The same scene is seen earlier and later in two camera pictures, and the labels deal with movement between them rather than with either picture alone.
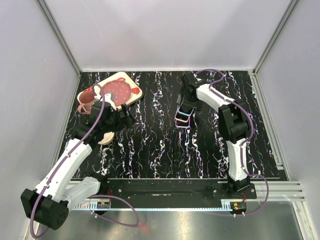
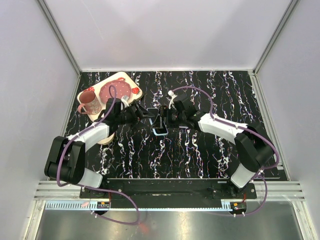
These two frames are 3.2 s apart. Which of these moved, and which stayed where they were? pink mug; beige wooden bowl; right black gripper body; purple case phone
Moved: purple case phone; right black gripper body
Stayed: beige wooden bowl; pink mug
